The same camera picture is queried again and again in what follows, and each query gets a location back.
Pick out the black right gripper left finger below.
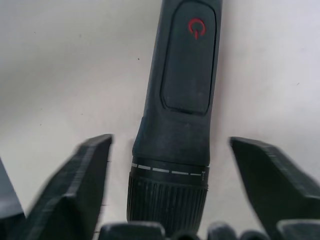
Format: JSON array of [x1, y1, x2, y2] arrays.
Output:
[[0, 133, 113, 240]]

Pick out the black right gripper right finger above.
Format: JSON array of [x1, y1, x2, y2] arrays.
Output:
[[229, 136, 320, 240]]

